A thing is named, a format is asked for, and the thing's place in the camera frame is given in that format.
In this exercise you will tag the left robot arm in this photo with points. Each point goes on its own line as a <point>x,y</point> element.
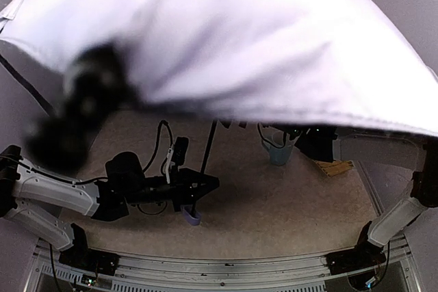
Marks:
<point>107,199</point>

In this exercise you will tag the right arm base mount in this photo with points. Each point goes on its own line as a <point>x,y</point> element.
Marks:
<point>351,260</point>

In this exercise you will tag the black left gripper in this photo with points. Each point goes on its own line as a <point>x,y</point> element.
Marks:
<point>178,188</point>

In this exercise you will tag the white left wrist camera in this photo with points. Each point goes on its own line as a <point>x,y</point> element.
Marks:
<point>175,158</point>

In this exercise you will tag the lavender folding umbrella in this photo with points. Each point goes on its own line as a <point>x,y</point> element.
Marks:
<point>301,63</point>

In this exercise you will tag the light blue mug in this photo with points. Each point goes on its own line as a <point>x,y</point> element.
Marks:
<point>279,147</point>

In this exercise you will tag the front aluminium rail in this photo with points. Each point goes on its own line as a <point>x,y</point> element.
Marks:
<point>309,272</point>

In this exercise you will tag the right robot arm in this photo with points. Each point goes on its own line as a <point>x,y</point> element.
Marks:
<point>400,203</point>

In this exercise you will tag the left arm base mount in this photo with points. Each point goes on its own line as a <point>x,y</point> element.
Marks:
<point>96,261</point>

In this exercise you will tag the woven bamboo tray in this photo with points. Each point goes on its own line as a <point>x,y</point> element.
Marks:
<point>335,168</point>

